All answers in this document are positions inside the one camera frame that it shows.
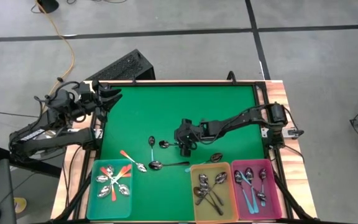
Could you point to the black rig post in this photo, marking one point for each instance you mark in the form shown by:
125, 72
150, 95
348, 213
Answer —
133, 80
232, 77

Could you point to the pink plastic bin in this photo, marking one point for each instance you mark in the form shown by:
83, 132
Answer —
273, 186

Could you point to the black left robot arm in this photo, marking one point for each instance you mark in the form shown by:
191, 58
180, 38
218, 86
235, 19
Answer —
57, 138

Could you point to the black computer tower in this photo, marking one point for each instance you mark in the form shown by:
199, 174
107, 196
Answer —
126, 67

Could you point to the metal spoon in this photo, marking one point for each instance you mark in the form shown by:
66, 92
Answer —
164, 144

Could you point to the black round stand base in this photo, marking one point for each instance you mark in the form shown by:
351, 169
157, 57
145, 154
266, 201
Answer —
48, 4

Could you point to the pile of metal cutlery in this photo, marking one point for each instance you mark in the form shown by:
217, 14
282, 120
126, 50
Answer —
155, 165

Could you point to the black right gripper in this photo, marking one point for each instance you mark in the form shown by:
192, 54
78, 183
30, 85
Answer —
188, 133

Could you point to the teal plastic bin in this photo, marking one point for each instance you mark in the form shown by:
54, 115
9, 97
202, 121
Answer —
110, 211

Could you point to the black support strut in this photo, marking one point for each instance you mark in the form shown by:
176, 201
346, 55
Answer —
291, 198
73, 197
26, 161

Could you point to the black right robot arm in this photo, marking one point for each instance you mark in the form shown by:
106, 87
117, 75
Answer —
244, 119

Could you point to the orange plastic bin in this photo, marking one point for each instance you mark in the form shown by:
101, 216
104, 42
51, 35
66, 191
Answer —
200, 214

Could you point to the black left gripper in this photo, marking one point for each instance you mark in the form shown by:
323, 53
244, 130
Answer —
89, 99

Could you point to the yellow purple floor sticker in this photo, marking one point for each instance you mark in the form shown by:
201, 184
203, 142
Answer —
20, 205

